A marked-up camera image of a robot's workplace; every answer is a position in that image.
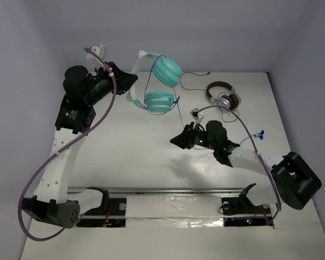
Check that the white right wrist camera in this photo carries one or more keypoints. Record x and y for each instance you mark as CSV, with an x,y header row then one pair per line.
x,y
197,116

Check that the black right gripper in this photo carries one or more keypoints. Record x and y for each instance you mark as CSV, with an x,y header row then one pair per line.
x,y
182,141

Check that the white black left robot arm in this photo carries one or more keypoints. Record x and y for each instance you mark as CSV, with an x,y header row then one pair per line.
x,y
50,202

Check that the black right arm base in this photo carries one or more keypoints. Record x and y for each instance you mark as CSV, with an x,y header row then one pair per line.
x,y
240,211

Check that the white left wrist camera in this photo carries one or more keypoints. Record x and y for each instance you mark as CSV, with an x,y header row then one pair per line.
x,y
95,54

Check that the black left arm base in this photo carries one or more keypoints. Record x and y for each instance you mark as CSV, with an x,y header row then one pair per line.
x,y
110,214

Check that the brown silver headphones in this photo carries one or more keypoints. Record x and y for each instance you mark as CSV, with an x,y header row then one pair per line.
x,y
231,101

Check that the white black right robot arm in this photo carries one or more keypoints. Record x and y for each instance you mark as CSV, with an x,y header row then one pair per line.
x,y
291,179

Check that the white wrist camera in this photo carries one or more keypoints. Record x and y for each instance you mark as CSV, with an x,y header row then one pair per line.
x,y
95,54
197,116

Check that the teal white cat-ear headphones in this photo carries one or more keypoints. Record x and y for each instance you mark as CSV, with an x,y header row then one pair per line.
x,y
156,94

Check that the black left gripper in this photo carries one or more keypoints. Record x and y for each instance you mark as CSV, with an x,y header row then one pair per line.
x,y
115,80

